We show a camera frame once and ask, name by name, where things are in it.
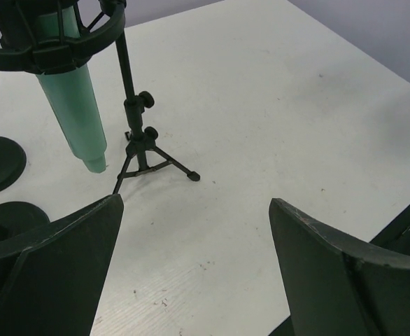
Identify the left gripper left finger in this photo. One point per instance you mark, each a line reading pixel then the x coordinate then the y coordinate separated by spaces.
pixel 52 274

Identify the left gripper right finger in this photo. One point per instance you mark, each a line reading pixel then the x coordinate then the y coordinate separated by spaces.
pixel 337 284

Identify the teal microphone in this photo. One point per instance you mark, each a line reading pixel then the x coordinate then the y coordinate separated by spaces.
pixel 71 97

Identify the tripod shock mount stand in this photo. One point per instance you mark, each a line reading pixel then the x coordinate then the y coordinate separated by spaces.
pixel 49 37

